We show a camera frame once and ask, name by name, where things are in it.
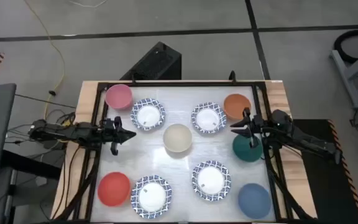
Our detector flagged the black computer tower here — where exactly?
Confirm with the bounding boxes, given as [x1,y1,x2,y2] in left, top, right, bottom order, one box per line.
[119,41,182,81]

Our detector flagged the blue bowl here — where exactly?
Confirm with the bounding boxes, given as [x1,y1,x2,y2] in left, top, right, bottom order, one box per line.
[237,182,272,220]

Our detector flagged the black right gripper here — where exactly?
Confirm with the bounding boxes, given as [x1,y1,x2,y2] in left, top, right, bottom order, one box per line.
[230,107,264,149]

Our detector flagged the orange bowl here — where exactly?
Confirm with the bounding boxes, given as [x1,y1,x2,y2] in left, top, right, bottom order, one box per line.
[223,93,252,121]

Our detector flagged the thick yellow cable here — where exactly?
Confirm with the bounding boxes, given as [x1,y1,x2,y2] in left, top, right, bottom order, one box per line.
[23,0,67,121]

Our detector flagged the black metal table frame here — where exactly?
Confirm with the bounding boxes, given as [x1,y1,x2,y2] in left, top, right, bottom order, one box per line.
[54,70,318,224]

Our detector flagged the grey metal stand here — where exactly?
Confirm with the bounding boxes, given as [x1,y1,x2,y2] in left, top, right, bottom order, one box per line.
[329,43,358,110]

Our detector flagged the black hose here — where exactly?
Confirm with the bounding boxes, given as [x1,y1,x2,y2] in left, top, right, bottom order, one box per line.
[333,29,358,65]

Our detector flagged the pink bowl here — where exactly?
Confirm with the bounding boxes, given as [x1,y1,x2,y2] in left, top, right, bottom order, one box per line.
[104,83,134,111]

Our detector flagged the large black hazard-edged mat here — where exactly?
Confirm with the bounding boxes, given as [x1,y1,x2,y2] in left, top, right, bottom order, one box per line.
[292,119,358,224]

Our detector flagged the teal bowl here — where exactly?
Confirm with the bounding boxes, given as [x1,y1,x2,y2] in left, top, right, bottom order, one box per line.
[232,133,264,163]

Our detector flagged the beige bowl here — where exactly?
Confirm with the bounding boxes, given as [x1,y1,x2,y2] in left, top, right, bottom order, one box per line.
[162,123,193,154]

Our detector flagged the red bowl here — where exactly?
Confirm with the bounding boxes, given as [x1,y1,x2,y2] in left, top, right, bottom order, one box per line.
[97,171,132,207]

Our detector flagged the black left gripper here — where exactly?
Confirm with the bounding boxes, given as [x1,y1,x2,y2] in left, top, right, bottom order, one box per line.
[100,116,137,156]

